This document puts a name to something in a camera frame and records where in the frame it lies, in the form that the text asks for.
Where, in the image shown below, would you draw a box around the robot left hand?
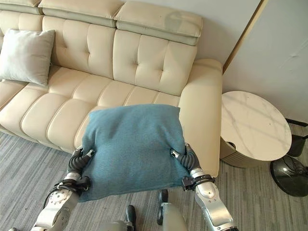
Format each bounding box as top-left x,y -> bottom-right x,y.
67,148 -> 96,174

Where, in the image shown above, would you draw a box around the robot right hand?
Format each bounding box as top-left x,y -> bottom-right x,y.
170,142 -> 202,172

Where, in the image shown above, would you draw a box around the blue square cushion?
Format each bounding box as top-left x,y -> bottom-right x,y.
78,103 -> 190,203

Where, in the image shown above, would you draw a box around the cream leather sofa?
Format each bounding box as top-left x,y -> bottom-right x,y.
0,0 -> 223,179

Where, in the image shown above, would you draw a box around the robot silver legs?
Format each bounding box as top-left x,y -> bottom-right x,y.
100,189 -> 191,231

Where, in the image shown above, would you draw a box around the round white marble side table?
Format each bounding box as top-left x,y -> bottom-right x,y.
220,90 -> 293,168

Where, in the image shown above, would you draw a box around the round black lamp base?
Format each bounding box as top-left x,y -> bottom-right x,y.
269,155 -> 308,194

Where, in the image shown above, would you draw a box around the black waste bin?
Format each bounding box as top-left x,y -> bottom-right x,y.
288,134 -> 308,156

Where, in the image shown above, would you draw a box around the grey square cushion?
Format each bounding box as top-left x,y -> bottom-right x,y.
0,28 -> 56,87

